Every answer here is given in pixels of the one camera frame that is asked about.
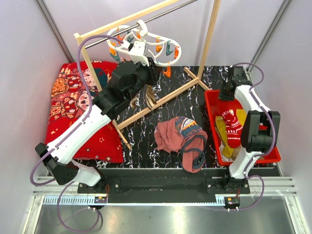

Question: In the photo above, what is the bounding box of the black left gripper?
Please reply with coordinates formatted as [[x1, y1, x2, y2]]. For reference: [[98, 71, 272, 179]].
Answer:
[[126, 57, 163, 102]]

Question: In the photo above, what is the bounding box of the white plastic clip hanger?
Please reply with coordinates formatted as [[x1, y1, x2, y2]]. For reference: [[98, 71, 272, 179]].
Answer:
[[107, 19, 182, 67]]

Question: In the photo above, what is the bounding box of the brown striped sock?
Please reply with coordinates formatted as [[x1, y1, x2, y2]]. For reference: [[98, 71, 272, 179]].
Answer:
[[130, 96, 137, 110], [145, 85, 156, 110]]

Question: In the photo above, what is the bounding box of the red patterned sock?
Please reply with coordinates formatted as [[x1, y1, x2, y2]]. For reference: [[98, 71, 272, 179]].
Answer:
[[222, 109, 243, 148]]

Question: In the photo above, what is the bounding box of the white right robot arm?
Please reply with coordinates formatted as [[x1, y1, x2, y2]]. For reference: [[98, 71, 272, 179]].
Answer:
[[217, 62, 280, 194]]

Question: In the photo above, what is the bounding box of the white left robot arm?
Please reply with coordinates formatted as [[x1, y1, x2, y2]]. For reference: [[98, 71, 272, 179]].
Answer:
[[35, 57, 162, 193]]

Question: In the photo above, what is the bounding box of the orange clothes peg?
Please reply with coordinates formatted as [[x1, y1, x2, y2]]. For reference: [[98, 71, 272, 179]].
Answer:
[[163, 66, 171, 78]]

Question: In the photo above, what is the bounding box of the red plastic bin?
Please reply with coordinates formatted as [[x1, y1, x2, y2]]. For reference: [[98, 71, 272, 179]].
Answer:
[[204, 90, 281, 166]]

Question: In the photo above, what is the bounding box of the yellow sock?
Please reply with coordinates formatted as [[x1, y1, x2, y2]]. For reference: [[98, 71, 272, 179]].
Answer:
[[215, 109, 247, 161]]

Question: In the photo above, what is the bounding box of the metal hanging rod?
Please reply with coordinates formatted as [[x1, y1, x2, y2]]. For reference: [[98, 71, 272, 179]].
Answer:
[[86, 0, 199, 48]]

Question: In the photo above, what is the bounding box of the maroon printed shirt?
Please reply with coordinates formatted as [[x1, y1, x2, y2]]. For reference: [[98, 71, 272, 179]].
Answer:
[[154, 116, 208, 174]]

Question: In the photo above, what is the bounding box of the red patterned pillow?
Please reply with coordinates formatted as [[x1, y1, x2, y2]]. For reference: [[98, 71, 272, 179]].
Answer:
[[45, 61, 124, 163]]

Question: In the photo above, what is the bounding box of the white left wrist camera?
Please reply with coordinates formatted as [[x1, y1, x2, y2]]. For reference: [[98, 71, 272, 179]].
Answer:
[[125, 41, 148, 66]]

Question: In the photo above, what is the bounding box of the wooden drying rack frame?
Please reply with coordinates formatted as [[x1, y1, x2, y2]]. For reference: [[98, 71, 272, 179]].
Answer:
[[73, 0, 221, 150]]

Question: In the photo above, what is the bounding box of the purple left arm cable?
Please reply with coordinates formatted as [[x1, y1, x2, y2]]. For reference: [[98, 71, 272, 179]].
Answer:
[[30, 34, 129, 232]]

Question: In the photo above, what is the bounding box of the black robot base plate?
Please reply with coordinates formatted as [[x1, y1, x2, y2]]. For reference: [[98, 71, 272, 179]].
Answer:
[[78, 168, 250, 205]]

